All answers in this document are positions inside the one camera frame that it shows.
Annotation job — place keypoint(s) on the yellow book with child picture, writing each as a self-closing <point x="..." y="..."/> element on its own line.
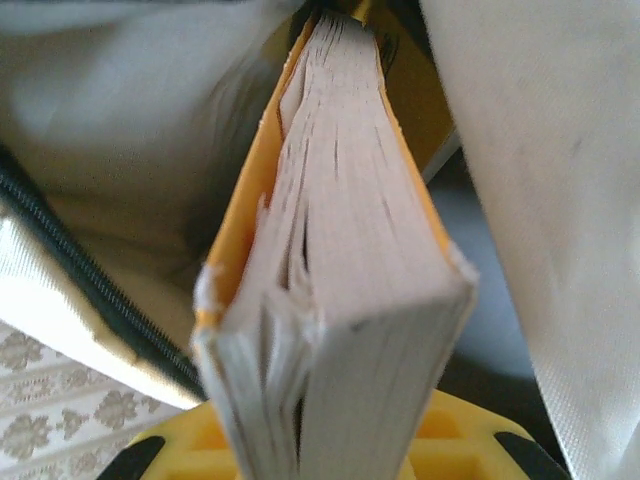
<point x="420" y="100"/>

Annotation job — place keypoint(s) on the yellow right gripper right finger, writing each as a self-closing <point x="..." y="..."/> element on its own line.
<point x="465" y="440"/>

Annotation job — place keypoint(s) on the beige canvas backpack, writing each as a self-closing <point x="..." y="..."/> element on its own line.
<point x="125" y="125"/>

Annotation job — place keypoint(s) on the yellow paperback book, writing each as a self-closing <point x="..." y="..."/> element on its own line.
<point x="350" y="250"/>

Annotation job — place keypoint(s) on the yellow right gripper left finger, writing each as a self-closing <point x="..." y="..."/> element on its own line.
<point x="200" y="450"/>

